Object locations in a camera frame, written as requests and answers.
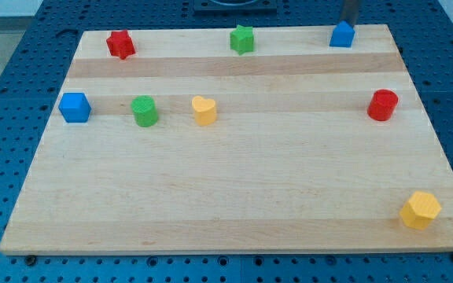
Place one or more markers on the green star block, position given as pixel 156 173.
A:
pixel 242 39

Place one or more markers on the wooden board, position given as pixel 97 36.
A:
pixel 292 164

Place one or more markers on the green cylinder block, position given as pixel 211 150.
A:
pixel 144 111

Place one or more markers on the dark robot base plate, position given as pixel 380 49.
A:
pixel 234 6

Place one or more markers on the yellow heart block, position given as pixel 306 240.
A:
pixel 204 110

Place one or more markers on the red cylinder block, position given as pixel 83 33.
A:
pixel 382 105

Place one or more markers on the grey robot arm rod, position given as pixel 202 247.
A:
pixel 350 12

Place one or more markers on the blue pentagon block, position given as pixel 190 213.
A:
pixel 343 35

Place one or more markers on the blue cube block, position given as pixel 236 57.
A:
pixel 74 107

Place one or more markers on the yellow hexagon block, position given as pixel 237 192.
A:
pixel 420 210

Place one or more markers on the red star block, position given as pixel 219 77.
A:
pixel 120 44

